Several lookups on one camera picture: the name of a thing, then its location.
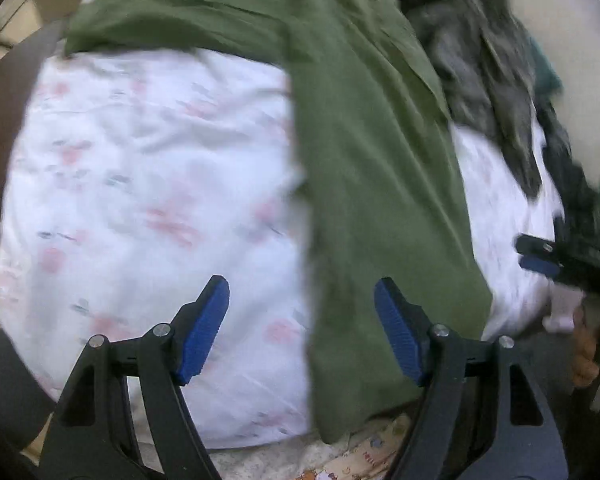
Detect person's right hand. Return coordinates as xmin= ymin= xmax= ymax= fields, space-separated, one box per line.
xmin=571 ymin=304 xmax=600 ymax=390

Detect brown folding chair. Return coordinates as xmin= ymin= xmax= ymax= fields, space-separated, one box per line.
xmin=0 ymin=20 xmax=68 ymax=231

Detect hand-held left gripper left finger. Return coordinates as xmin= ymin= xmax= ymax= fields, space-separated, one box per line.
xmin=37 ymin=275 xmax=230 ymax=480

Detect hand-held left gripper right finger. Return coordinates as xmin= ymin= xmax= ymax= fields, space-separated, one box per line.
xmin=374 ymin=277 xmax=568 ymax=480

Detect person's grey clothing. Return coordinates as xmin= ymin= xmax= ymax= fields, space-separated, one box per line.
xmin=0 ymin=330 xmax=56 ymax=461

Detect dark grey garment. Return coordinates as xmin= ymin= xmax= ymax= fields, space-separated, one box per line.
xmin=532 ymin=95 xmax=596 ymax=241

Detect white floral bed sheet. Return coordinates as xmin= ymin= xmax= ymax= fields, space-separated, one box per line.
xmin=0 ymin=45 xmax=566 ymax=453

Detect green pants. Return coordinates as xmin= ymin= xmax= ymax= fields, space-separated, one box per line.
xmin=62 ymin=0 xmax=493 ymax=446

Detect cream cartoon print cloth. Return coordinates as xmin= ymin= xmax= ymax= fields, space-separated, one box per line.
xmin=130 ymin=407 xmax=416 ymax=480

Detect camouflage pants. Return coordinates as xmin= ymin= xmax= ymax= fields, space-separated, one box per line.
xmin=405 ymin=0 xmax=546 ymax=198

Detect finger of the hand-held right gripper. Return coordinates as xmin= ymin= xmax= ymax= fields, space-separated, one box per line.
xmin=515 ymin=234 xmax=563 ymax=279

